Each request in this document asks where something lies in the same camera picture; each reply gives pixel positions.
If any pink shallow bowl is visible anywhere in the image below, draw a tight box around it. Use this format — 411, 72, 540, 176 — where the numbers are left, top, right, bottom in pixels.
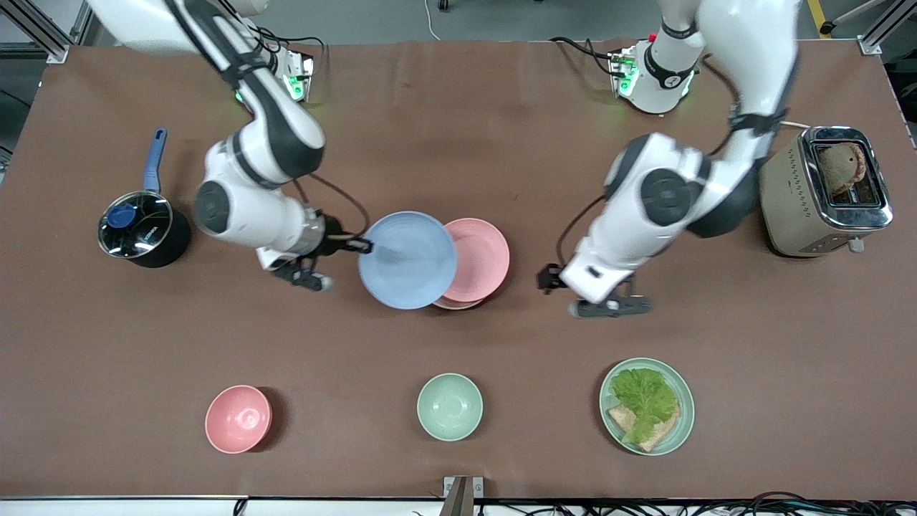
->
432, 218, 511, 303

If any beige and chrome toaster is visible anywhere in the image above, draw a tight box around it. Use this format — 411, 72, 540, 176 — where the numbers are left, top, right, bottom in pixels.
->
759, 126, 895, 258

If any beige shallow bowl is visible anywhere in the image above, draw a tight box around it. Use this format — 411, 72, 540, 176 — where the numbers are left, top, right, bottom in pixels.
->
432, 290, 489, 311

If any black cable bundle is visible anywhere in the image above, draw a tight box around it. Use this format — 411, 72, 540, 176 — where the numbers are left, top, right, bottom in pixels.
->
412, 490, 917, 516

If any black pot with blue handle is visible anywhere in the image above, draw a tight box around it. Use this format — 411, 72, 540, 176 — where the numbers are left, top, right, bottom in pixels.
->
98, 129, 192, 269

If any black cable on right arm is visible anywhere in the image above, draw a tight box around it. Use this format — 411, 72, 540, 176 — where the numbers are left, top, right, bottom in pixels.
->
292, 174, 372, 242

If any aluminium frame profile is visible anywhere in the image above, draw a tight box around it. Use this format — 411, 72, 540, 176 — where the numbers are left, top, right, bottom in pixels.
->
0, 0, 72, 64
857, 0, 917, 57

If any glass lid with blue knob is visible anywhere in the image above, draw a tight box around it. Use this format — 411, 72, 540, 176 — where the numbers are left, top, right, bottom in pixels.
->
98, 191, 174, 259

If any grey metal table bracket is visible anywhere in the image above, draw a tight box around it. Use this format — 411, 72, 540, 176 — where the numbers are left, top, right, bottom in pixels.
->
443, 476, 485, 516

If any brown toast slice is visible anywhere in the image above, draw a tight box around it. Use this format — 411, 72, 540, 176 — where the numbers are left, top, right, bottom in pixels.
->
818, 142, 868, 196

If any right arm base box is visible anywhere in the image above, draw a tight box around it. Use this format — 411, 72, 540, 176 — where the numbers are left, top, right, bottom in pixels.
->
281, 50, 316, 102

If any green plate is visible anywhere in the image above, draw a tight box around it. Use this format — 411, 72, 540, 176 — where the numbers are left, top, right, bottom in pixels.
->
600, 358, 696, 457

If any green lettuce leaf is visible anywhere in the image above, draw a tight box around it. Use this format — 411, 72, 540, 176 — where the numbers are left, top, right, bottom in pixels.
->
610, 368, 679, 445

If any blue shallow bowl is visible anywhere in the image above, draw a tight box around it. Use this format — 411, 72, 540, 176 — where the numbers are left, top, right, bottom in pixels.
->
358, 211, 458, 310

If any left arm base box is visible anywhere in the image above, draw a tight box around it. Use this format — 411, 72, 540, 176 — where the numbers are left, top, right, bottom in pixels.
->
608, 47, 640, 98

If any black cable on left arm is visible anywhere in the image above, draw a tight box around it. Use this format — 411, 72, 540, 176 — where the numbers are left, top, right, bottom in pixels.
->
556, 195, 608, 267

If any green deep bowl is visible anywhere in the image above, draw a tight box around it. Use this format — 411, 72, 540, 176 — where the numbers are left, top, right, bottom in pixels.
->
417, 373, 484, 441

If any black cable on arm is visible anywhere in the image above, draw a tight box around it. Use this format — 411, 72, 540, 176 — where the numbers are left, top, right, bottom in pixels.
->
292, 174, 372, 242
556, 195, 608, 267

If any brown bread slice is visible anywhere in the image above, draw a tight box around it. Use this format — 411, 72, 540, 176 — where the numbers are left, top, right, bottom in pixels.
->
608, 403, 682, 453

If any pink deep bowl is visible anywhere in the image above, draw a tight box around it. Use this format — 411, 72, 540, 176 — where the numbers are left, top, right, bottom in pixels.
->
205, 385, 273, 454

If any black base cable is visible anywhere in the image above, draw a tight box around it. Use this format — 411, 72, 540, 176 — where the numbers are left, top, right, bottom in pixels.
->
549, 36, 618, 61
254, 27, 329, 54

